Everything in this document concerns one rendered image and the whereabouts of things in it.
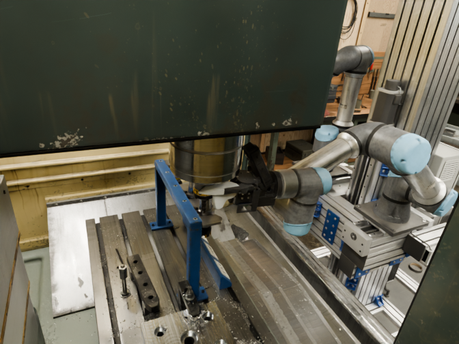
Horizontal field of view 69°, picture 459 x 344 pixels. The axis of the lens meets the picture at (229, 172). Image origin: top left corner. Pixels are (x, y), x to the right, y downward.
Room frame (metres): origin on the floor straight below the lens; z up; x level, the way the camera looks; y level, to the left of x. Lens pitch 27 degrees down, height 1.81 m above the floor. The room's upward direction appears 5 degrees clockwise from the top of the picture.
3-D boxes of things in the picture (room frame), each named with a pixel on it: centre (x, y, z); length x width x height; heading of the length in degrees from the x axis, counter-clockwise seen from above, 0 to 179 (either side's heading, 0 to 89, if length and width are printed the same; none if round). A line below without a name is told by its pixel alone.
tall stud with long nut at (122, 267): (0.82, 0.33, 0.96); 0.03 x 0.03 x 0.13
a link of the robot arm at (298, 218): (0.79, -0.19, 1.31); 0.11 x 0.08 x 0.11; 32
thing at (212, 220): (0.86, 0.04, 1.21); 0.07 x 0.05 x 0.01; 116
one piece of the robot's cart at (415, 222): (1.27, -0.75, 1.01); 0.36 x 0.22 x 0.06; 117
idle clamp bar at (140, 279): (0.84, 0.27, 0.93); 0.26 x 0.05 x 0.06; 31
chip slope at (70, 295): (1.25, 0.34, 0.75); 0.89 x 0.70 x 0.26; 116
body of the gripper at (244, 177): (0.71, -0.06, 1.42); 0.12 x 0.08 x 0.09; 113
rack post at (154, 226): (1.23, 0.29, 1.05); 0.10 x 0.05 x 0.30; 116
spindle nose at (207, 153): (0.67, 0.05, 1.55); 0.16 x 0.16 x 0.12
